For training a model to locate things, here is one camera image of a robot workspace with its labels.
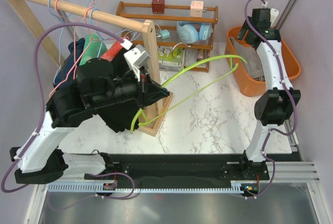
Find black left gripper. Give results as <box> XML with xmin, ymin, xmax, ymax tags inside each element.
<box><xmin>91</xmin><ymin>65</ymin><xmax>170</xmax><ymax>110</ymax></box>

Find grey trousers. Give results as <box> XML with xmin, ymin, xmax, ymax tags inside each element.
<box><xmin>229</xmin><ymin>37</ymin><xmax>265</xmax><ymax>82</ymax></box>

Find lime green hanger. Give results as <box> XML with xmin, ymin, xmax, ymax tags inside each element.
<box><xmin>130</xmin><ymin>55</ymin><xmax>247</xmax><ymax>136</ymax></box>

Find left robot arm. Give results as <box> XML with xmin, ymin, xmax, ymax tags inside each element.
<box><xmin>10</xmin><ymin>38</ymin><xmax>171</xmax><ymax>186</ymax></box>

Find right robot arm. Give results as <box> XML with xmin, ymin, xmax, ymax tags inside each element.
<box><xmin>238</xmin><ymin>8</ymin><xmax>301</xmax><ymax>179</ymax></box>

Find black garment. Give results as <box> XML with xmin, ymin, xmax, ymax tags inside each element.
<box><xmin>97</xmin><ymin>48</ymin><xmax>139</xmax><ymax>133</ymax></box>

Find small brown bottle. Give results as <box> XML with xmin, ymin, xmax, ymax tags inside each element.
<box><xmin>196</xmin><ymin>49</ymin><xmax>205</xmax><ymax>62</ymax></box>

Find pink power cube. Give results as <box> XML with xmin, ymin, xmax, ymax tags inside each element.
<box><xmin>190</xmin><ymin>0</ymin><xmax>206</xmax><ymax>18</ymax></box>

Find blue headphones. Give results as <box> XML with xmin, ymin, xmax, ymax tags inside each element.
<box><xmin>176</xmin><ymin>21</ymin><xmax>212</xmax><ymax>44</ymax></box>

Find red patterned garment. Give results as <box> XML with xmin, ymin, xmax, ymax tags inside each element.
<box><xmin>101</xmin><ymin>41</ymin><xmax>123</xmax><ymax>62</ymax></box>

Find orange plastic basket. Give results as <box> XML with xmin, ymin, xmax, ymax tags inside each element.
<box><xmin>225</xmin><ymin>26</ymin><xmax>301</xmax><ymax>97</ymax></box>

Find mint green charger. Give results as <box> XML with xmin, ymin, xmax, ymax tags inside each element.
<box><xmin>155</xmin><ymin>23</ymin><xmax>170</xmax><ymax>39</ymax></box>

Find green patterned garment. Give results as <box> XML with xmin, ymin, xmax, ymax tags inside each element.
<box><xmin>79</xmin><ymin>34</ymin><xmax>107</xmax><ymax>65</ymax></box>

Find dark red power cube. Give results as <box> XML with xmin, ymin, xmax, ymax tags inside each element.
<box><xmin>151</xmin><ymin>0</ymin><xmax>165</xmax><ymax>14</ymax></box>

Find navy blue garment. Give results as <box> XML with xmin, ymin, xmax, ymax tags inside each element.
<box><xmin>53</xmin><ymin>38</ymin><xmax>85</xmax><ymax>88</ymax></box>

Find brown wooden shelf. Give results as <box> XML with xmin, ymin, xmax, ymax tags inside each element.
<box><xmin>116</xmin><ymin>1</ymin><xmax>219</xmax><ymax>70</ymax></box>

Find wooden clothes rack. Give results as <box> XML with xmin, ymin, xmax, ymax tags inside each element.
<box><xmin>7</xmin><ymin>0</ymin><xmax>173</xmax><ymax>136</ymax></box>

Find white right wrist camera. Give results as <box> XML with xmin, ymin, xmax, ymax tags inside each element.
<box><xmin>270</xmin><ymin>8</ymin><xmax>279</xmax><ymax>28</ymax></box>

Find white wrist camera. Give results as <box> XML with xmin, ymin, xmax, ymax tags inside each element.
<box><xmin>270</xmin><ymin>8</ymin><xmax>279</xmax><ymax>28</ymax></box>
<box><xmin>124</xmin><ymin>44</ymin><xmax>150</xmax><ymax>71</ymax></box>

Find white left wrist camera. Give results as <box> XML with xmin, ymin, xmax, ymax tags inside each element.
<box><xmin>124</xmin><ymin>44</ymin><xmax>150</xmax><ymax>71</ymax></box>

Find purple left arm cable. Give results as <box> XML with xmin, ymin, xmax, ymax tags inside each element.
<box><xmin>0</xmin><ymin>23</ymin><xmax>130</xmax><ymax>193</ymax></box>

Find blue wire hanger right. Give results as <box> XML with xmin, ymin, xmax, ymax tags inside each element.
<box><xmin>87</xmin><ymin>0</ymin><xmax>137</xmax><ymax>58</ymax></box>

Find blue wire hanger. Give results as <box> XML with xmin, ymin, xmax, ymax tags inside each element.
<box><xmin>87</xmin><ymin>0</ymin><xmax>137</xmax><ymax>58</ymax></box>
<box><xmin>47</xmin><ymin>0</ymin><xmax>80</xmax><ymax>88</ymax></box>

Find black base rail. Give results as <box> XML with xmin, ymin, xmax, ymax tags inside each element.
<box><xmin>54</xmin><ymin>152</ymin><xmax>304</xmax><ymax>190</ymax></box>

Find pink wire hanger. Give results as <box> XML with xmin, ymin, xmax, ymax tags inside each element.
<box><xmin>69</xmin><ymin>4</ymin><xmax>101</xmax><ymax>61</ymax></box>
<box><xmin>49</xmin><ymin>0</ymin><xmax>105</xmax><ymax>97</ymax></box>

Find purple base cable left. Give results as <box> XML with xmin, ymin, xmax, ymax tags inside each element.
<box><xmin>95</xmin><ymin>172</ymin><xmax>136</xmax><ymax>200</ymax></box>

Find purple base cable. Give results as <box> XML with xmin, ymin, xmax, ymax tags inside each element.
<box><xmin>239</xmin><ymin>176</ymin><xmax>263</xmax><ymax>200</ymax></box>
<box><xmin>95</xmin><ymin>172</ymin><xmax>136</xmax><ymax>200</ymax></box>

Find pink wire hanger right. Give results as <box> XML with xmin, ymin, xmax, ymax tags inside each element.
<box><xmin>69</xmin><ymin>4</ymin><xmax>101</xmax><ymax>61</ymax></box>

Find grey slotted cable duct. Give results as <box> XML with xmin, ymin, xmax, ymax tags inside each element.
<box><xmin>47</xmin><ymin>181</ymin><xmax>244</xmax><ymax>194</ymax></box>

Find blue wire hanger left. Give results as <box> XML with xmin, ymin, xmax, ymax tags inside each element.
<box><xmin>47</xmin><ymin>0</ymin><xmax>80</xmax><ymax>88</ymax></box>

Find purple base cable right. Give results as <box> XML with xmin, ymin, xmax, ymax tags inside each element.
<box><xmin>239</xmin><ymin>176</ymin><xmax>263</xmax><ymax>200</ymax></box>

